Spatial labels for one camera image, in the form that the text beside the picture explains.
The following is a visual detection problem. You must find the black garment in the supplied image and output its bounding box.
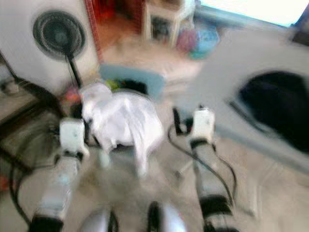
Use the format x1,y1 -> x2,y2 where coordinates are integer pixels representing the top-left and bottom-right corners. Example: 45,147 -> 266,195
118,80 -> 148,95

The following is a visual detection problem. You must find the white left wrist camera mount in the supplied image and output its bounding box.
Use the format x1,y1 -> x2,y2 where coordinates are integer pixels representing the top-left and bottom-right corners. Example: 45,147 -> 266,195
60,118 -> 90,158

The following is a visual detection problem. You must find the blue plastic container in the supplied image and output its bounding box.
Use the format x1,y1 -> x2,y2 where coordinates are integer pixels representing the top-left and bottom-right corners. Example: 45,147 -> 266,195
190,27 -> 219,60

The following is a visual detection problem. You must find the white shirt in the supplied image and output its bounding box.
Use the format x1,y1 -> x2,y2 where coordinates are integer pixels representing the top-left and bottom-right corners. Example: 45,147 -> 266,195
81,82 -> 164,177

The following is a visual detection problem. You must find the orange toy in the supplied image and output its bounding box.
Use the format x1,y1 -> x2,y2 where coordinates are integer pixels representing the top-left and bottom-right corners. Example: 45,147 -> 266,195
65,86 -> 82,103

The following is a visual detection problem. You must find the black metal bar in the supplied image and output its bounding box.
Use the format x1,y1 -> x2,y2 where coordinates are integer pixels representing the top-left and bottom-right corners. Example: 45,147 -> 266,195
0,53 -> 73,145

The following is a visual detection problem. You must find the silver right robot leg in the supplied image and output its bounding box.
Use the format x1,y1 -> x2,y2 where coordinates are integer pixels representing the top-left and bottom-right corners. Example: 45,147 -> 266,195
147,202 -> 194,232

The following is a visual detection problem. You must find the navy blue garment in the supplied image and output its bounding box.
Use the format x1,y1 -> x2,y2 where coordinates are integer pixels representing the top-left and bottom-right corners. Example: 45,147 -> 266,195
239,72 -> 309,141

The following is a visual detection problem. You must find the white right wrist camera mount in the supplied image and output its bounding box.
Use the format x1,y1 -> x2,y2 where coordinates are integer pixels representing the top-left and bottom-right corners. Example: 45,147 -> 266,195
192,107 -> 216,143

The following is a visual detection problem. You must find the silver robot leg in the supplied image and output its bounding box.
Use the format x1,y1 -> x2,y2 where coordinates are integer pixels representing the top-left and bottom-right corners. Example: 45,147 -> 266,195
80,209 -> 119,232
147,202 -> 194,232

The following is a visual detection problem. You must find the purple bag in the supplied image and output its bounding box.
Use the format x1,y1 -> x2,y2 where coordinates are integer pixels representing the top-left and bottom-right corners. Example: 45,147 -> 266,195
176,29 -> 197,55

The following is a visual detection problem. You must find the light blue plastic table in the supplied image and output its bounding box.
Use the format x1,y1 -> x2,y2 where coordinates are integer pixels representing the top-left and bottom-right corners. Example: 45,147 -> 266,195
176,27 -> 309,170

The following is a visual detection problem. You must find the silver left robot leg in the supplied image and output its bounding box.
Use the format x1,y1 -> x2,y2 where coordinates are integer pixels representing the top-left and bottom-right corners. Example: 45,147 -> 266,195
80,209 -> 119,232

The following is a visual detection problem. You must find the white small shelf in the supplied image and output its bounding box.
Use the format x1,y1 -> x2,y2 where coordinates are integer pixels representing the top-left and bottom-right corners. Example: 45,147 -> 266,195
142,0 -> 197,44

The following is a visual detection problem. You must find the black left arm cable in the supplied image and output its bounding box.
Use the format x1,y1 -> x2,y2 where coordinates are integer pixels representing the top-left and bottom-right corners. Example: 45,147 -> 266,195
7,140 -> 63,228

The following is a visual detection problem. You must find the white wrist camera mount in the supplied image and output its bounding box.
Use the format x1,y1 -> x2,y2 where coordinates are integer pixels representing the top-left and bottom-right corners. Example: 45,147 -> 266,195
192,107 -> 216,143
60,118 -> 90,158

